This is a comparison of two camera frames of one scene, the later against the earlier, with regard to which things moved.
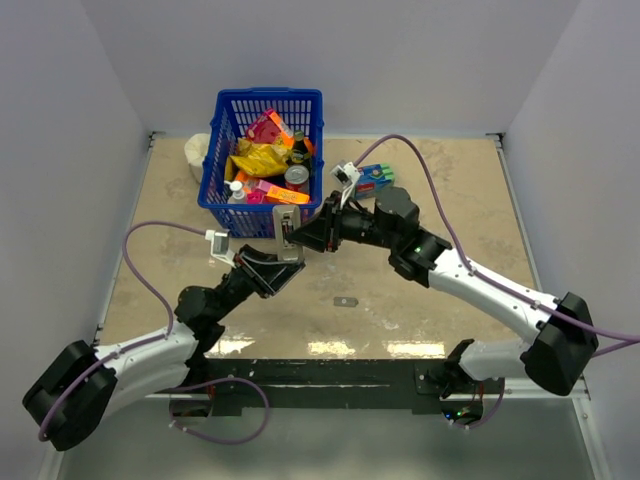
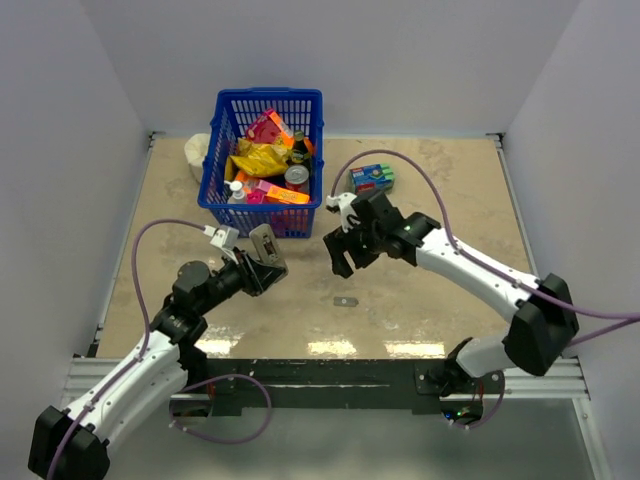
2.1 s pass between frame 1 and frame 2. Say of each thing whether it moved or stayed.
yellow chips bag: stayed
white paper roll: stayed
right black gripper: moved
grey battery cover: stayed
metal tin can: stayed
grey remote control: moved
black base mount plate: stayed
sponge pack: stayed
